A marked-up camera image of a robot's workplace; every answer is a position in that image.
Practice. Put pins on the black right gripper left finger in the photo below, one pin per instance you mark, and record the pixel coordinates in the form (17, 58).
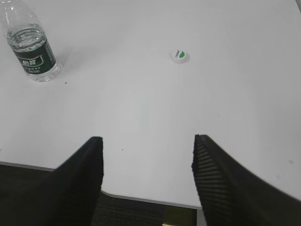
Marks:
(65, 197)

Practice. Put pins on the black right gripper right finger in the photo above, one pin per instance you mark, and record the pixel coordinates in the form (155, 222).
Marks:
(231, 195)

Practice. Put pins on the white green bottle cap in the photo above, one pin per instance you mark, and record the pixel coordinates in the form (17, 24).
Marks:
(178, 56)

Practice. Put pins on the clear green-label water bottle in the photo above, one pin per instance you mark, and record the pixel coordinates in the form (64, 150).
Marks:
(28, 41)

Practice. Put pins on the white table leg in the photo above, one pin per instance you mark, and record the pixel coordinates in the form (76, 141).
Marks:
(201, 221)

